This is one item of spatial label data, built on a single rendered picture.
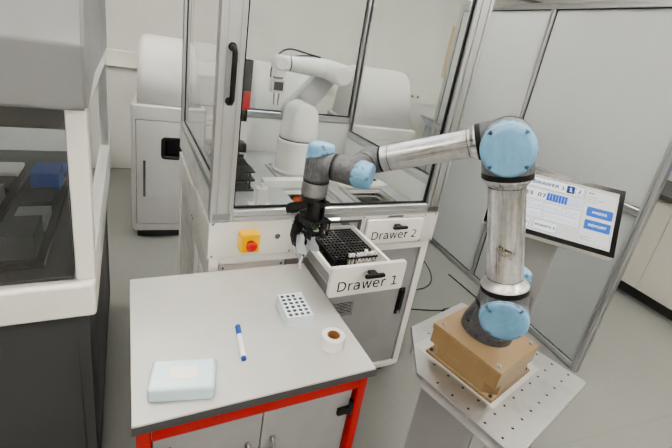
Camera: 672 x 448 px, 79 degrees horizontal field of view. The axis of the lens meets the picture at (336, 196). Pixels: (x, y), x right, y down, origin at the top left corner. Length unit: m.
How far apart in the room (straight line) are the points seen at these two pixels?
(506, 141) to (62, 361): 1.36
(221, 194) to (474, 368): 0.95
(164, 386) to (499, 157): 0.91
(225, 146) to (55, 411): 0.97
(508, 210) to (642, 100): 1.77
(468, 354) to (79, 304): 1.06
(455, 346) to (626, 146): 1.74
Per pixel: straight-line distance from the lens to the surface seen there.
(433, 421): 1.52
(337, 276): 1.34
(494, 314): 1.10
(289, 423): 1.31
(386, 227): 1.77
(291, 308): 1.34
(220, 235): 1.52
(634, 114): 2.71
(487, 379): 1.27
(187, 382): 1.11
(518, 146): 0.96
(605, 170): 2.76
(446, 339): 1.30
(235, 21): 1.35
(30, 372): 1.55
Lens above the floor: 1.59
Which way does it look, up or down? 20 degrees down
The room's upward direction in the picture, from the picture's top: 10 degrees clockwise
